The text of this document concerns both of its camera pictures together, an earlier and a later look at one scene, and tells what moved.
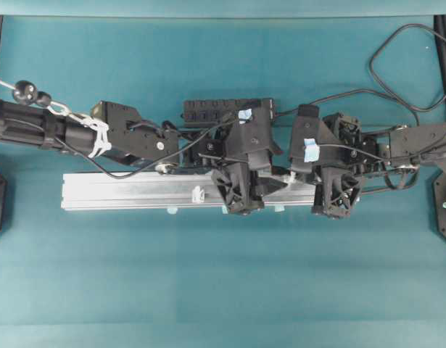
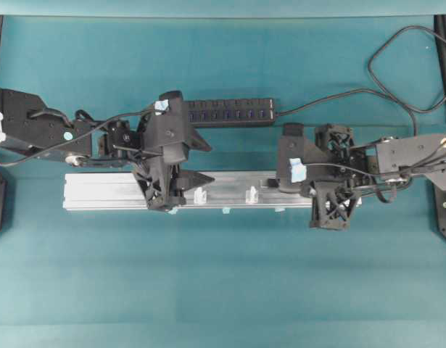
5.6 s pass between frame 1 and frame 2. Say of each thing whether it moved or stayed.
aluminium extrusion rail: stayed
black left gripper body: moved
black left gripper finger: moved
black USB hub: stayed
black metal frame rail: stayed
